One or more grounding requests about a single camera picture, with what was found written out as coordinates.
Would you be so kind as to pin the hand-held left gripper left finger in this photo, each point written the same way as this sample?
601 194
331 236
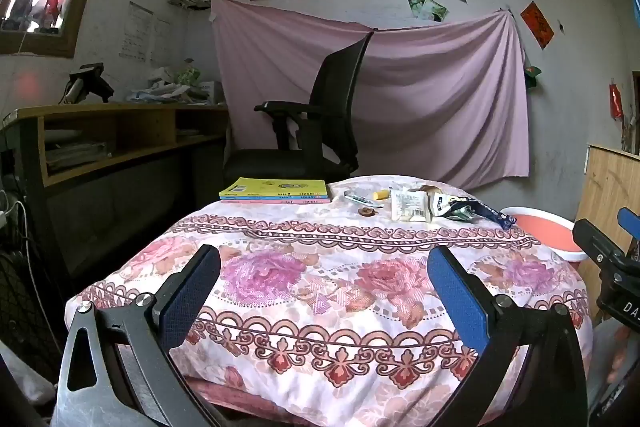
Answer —
190 297

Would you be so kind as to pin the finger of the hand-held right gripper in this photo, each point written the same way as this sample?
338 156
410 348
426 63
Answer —
630 222
597 242

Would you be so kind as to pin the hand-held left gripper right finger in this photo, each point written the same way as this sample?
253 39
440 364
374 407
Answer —
460 302

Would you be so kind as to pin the pink basin with white rim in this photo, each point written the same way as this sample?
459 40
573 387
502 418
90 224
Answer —
550 232

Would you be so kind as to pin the dark green wrapper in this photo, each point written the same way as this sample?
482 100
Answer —
461 211

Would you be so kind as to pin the blue wrapper strip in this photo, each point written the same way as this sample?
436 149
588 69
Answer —
495 214

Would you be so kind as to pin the white plastic wrapper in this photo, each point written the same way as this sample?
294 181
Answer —
409 207

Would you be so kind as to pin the brown and white wrapper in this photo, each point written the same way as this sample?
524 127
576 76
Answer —
425 191

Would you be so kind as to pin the brown round button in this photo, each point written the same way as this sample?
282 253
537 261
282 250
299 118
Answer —
368 211

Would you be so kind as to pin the yellow foam cylinder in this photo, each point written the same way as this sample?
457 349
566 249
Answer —
381 195

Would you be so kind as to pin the white toothpaste tube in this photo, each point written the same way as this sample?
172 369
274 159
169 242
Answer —
356 198

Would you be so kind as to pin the person's right hand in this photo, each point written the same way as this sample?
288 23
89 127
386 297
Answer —
625 347

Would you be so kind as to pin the wooden board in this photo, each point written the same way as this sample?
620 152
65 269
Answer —
607 187

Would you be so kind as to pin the red hanging ornament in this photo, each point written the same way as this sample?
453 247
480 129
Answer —
616 99

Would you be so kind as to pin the floral pink tablecloth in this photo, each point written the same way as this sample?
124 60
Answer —
320 307

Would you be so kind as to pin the yellow book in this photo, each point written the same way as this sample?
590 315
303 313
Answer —
275 186

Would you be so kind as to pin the wooden desk with shelves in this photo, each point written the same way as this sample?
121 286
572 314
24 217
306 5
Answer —
125 157

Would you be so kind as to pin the green cap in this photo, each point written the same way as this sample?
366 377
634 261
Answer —
532 76

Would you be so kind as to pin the stack of papers in shelf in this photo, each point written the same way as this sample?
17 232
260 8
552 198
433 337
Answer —
75 156

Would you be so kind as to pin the white box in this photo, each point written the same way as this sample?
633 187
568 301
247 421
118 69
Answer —
212 92

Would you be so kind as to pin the pile of loose papers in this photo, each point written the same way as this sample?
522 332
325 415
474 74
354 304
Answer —
155 93

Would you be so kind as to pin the pink hanging cloth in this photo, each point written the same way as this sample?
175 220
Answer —
425 97

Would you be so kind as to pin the red paper sign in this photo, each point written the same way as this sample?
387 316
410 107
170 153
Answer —
537 24

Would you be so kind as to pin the green plastic bag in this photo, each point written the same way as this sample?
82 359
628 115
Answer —
189 76

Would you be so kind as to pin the black office chair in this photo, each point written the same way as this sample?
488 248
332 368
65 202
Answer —
330 107

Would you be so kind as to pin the black desk clamp device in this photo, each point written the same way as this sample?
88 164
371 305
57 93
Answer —
90 82

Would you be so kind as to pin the green photo print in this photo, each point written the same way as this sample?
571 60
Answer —
417 1
435 11

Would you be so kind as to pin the white wall paper sheet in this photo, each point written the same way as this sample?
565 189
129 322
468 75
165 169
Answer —
160 41

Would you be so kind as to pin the white wall calendar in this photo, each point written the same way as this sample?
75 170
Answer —
135 32

